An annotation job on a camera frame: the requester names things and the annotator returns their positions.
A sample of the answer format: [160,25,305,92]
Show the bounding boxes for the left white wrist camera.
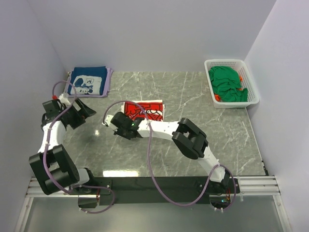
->
[52,93,71,106]

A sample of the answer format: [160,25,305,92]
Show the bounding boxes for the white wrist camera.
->
[52,93,71,106]
[102,115,113,127]

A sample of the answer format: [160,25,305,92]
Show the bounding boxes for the green t-shirt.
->
[208,66,248,102]

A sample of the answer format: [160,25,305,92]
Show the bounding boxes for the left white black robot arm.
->
[29,99,96,195]

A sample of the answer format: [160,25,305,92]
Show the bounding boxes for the white t-shirt red print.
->
[121,100,165,121]

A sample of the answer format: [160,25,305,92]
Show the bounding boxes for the aluminium extrusion rail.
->
[26,176,281,198]

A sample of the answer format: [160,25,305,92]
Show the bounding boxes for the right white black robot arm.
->
[105,112,230,194]

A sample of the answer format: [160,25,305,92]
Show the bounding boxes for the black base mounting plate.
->
[73,176,240,208]

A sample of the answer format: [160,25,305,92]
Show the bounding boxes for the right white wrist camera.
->
[102,115,113,127]

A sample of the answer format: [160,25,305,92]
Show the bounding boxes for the white plastic basket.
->
[204,58,260,109]

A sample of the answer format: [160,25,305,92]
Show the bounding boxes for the folded lilac t-shirt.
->
[68,68,113,98]

